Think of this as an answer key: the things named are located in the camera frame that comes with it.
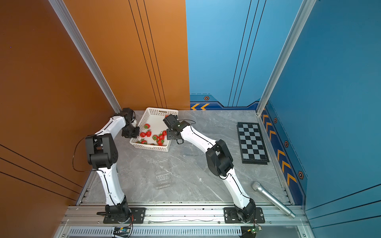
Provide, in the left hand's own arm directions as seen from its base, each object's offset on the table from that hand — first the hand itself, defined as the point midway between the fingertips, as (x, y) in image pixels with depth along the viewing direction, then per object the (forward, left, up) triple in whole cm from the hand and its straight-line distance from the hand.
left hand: (135, 134), depth 101 cm
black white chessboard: (-10, -78, -1) cm, 79 cm away
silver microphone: (-34, -75, 0) cm, 82 cm away
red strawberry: (+9, -5, -3) cm, 11 cm away
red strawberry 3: (+1, -4, -2) cm, 4 cm away
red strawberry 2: (+2, -8, -3) cm, 8 cm away
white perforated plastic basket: (+6, -10, -4) cm, 12 cm away
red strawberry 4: (-5, -17, -2) cm, 18 cm away
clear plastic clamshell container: (-23, -22, -5) cm, 32 cm away
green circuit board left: (-54, -7, -7) cm, 54 cm away
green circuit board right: (-53, -68, -5) cm, 86 cm away
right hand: (-3, -27, +4) cm, 27 cm away
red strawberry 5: (-1, -13, -2) cm, 13 cm away
